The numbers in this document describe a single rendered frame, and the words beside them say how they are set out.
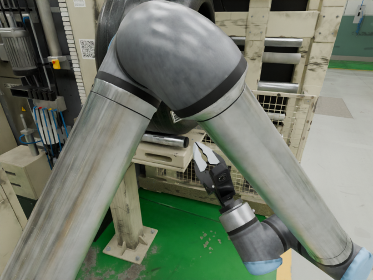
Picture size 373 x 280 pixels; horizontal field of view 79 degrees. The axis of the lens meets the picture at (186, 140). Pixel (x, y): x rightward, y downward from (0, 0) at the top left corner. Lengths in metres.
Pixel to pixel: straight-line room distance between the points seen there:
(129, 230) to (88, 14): 1.14
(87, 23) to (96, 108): 0.69
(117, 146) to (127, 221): 1.12
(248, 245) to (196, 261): 0.99
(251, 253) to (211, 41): 0.51
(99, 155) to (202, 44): 0.22
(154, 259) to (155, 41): 1.46
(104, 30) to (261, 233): 0.70
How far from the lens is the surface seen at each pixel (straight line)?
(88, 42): 1.04
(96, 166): 0.37
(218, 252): 1.65
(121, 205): 1.39
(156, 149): 0.93
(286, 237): 0.67
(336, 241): 0.54
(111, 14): 0.78
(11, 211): 1.32
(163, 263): 1.60
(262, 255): 0.64
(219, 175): 0.57
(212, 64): 0.26
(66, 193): 0.39
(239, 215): 0.62
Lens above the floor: 1.33
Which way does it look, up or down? 28 degrees down
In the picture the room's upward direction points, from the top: straight up
